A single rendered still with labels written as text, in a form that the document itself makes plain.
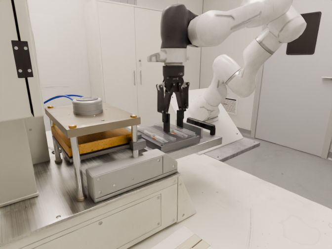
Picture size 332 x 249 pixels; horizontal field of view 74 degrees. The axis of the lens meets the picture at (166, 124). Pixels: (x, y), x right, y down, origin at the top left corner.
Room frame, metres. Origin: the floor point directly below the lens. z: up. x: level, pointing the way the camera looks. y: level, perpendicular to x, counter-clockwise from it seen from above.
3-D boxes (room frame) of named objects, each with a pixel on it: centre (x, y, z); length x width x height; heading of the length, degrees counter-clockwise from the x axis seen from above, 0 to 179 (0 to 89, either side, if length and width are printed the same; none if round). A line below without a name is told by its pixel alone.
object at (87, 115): (0.60, 0.25, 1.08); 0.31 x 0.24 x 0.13; 37
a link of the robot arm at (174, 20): (0.80, -0.07, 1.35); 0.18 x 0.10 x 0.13; 107
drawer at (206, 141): (0.79, -0.03, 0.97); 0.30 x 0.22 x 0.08; 127
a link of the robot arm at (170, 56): (0.79, 0.00, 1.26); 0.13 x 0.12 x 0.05; 37
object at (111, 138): (0.61, 0.22, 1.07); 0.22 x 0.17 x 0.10; 37
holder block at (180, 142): (0.76, 0.01, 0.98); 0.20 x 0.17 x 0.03; 37
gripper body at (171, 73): (0.78, -0.03, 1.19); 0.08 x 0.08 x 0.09
